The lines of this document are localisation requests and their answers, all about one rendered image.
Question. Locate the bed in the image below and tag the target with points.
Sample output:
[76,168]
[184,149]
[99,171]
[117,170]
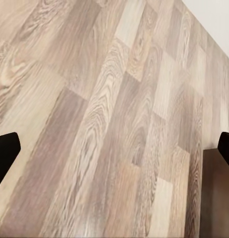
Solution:
[214,214]

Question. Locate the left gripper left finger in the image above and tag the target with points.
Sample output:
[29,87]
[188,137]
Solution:
[9,149]

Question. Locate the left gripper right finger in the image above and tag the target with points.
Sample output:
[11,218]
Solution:
[223,146]

